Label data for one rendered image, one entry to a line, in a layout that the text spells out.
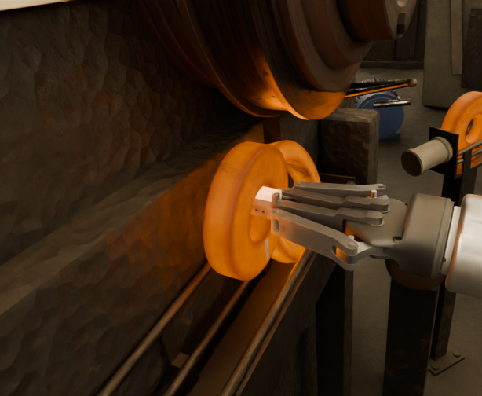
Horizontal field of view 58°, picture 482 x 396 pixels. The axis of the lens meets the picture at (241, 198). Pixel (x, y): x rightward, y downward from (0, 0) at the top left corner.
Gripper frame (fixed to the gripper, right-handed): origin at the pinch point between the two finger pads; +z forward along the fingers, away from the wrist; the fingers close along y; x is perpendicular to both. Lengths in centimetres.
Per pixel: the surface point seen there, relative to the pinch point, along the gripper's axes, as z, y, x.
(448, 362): -28, 63, -82
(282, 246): -0.8, 7.3, -11.3
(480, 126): -23, 69, -14
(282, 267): 1.1, 11.4, -18.6
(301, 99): -2.7, 8.4, 9.0
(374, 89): -6.4, 29.5, 4.6
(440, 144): -16, 57, -14
